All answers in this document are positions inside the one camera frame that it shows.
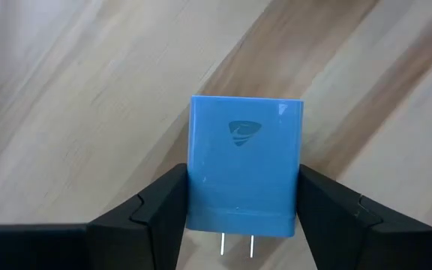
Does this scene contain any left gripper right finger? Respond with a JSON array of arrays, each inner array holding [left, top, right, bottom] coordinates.
[[296, 163, 432, 270]]

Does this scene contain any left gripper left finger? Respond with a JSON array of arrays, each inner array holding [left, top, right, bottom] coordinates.
[[85, 163, 190, 270]]

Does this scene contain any light blue wall charger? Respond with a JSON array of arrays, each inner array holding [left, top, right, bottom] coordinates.
[[184, 94, 305, 259]]

